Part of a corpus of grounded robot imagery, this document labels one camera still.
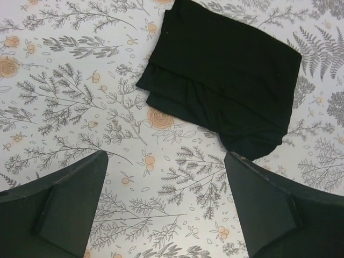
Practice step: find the black folded cloth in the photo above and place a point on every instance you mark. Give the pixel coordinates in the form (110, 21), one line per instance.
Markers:
(223, 75)

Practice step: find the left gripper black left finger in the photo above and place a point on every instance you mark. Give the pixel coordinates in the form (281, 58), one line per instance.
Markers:
(53, 215)

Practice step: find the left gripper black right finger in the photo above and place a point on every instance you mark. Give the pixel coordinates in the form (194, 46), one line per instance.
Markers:
(283, 218)

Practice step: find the floral patterned table mat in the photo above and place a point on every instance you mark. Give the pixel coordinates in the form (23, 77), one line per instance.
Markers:
(68, 74)

